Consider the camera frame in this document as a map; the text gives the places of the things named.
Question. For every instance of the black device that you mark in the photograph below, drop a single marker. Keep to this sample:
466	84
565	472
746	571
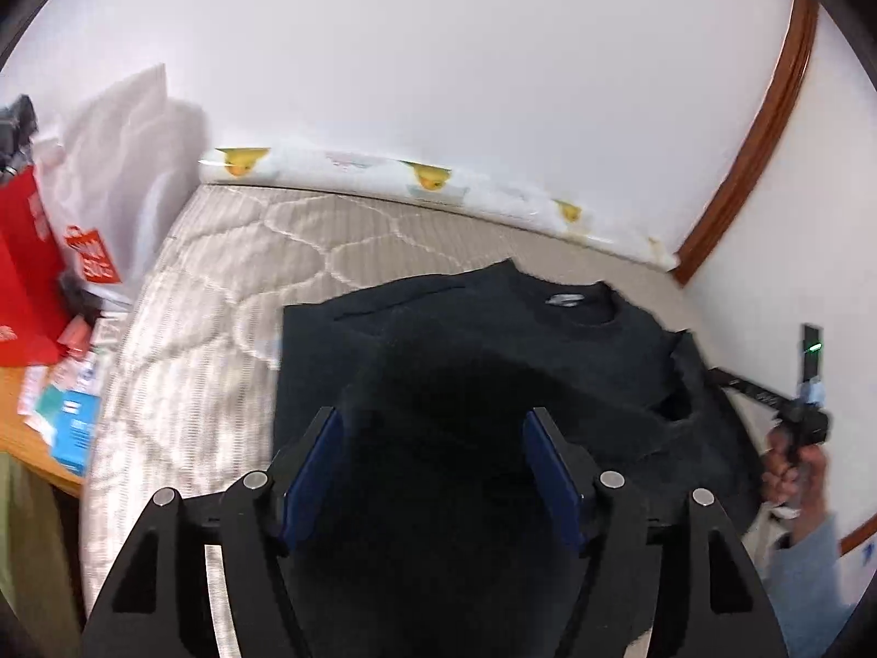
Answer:
17	140

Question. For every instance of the black sweatshirt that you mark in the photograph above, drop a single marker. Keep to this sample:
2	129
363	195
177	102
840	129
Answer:
493	356

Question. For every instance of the brown wooden door frame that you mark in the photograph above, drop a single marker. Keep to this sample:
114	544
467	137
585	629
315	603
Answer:
760	144

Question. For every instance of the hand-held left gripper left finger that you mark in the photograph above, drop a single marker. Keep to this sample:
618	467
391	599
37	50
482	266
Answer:
312	473

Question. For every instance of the wooden baseboard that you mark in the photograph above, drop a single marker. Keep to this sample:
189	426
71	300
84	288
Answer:
860	531

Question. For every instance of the wooden side table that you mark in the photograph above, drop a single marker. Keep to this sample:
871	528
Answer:
20	438

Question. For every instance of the duck print bolster pillow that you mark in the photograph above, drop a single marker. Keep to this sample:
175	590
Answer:
384	175

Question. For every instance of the striped quilted mattress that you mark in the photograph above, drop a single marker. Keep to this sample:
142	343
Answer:
226	301

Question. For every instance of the white plastic bag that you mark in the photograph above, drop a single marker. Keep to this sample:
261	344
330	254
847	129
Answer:
123	164

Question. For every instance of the pile of paper packets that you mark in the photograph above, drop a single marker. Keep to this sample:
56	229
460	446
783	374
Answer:
68	397

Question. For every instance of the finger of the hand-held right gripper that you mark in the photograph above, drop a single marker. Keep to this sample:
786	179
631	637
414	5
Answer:
747	389

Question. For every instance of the person's right hand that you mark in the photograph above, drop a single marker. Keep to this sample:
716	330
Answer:
798	486

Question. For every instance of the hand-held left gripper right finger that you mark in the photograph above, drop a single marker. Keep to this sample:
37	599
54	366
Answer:
555	473

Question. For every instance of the person's right forearm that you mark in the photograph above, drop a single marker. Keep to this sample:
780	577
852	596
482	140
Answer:
812	589

